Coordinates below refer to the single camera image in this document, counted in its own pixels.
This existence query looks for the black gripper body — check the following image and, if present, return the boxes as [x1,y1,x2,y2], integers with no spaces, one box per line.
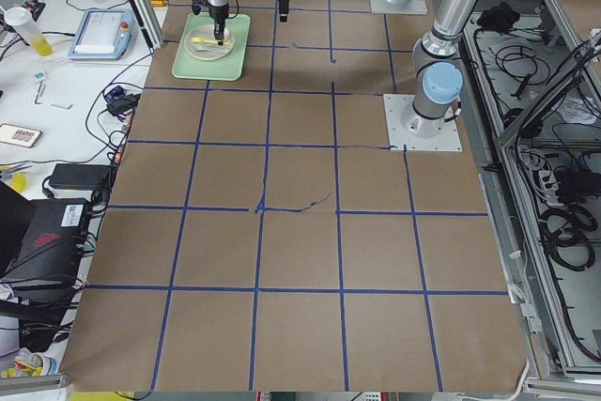
[208,4,229,25]

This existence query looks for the white round plate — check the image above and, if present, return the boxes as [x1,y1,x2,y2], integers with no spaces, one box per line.
[184,24,235,61]

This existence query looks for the yellow plastic fork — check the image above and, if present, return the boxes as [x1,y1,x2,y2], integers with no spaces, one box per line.
[191,37,234,47]

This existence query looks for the pale green spoon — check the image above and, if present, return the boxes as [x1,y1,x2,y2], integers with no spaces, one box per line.
[193,43,228,54]

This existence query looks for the light green tray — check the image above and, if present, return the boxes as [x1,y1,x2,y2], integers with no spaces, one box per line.
[172,13,251,81]

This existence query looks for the blue teach pendant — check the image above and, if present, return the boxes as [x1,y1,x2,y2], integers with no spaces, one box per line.
[68,9,134,60]

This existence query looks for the yellow liquid bottle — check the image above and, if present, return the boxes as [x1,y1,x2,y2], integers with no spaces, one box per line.
[4,7,53,56]

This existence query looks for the black power brick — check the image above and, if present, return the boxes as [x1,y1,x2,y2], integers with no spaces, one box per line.
[42,163,109,197]

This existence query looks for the smartphone on desk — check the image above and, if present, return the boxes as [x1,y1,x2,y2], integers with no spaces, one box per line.
[0,123,43,148]

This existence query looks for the black laptop computer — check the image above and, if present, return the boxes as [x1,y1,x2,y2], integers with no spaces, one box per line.
[0,179,95,322]

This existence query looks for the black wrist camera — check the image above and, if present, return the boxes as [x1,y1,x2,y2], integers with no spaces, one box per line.
[191,0,208,16]

